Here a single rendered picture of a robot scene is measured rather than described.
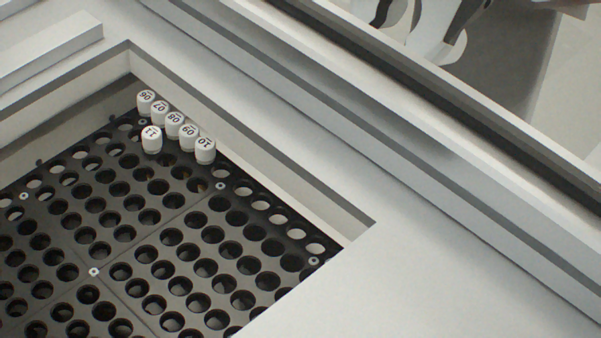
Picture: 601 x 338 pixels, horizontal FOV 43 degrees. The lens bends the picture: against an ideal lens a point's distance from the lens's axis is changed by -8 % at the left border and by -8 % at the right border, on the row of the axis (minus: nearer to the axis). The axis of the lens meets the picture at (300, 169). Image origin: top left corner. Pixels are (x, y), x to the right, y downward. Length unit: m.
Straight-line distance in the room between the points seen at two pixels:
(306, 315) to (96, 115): 0.24
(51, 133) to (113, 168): 0.06
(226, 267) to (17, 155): 0.16
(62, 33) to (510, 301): 0.30
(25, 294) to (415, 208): 0.21
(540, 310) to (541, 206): 0.05
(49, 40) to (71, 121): 0.07
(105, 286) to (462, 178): 0.19
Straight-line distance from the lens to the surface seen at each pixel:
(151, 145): 0.49
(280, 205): 0.46
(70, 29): 0.50
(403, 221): 0.40
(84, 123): 0.54
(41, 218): 0.47
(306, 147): 0.43
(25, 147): 0.52
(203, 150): 0.47
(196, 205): 0.46
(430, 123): 0.39
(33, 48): 0.49
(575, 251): 0.37
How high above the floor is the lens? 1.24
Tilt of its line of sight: 46 degrees down
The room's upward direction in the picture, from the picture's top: 5 degrees clockwise
